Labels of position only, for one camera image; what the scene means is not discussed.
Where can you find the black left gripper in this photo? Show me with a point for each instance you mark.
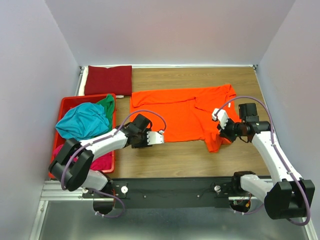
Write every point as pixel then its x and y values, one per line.
pixel 144 144

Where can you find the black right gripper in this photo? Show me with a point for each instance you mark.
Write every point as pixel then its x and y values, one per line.
pixel 224 133

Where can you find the orange t-shirt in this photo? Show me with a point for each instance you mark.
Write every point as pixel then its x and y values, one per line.
pixel 187 112

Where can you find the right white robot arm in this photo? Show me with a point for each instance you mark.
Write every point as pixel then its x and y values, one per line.
pixel 288 196

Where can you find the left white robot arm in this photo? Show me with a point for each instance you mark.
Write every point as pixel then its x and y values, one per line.
pixel 72 164

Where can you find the magenta pink t-shirt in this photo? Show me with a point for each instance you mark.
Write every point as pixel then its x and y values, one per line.
pixel 105 163

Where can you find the green t-shirt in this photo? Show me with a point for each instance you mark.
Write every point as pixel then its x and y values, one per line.
pixel 108 104

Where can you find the teal blue t-shirt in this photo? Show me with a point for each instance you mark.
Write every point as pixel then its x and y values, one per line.
pixel 83 122

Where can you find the folded dark red t-shirt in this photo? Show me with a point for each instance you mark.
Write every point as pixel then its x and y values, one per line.
pixel 108 80

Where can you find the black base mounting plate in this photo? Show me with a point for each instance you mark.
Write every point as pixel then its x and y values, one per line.
pixel 169 193

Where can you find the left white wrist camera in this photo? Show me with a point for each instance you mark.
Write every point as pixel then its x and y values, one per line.
pixel 154 138

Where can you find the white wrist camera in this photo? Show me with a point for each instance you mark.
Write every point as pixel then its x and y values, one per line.
pixel 220 116
pixel 154 138

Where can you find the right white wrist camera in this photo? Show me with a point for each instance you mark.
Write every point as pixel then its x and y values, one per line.
pixel 220 116

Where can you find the grey aluminium frame rail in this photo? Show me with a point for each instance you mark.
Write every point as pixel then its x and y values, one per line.
pixel 81 70

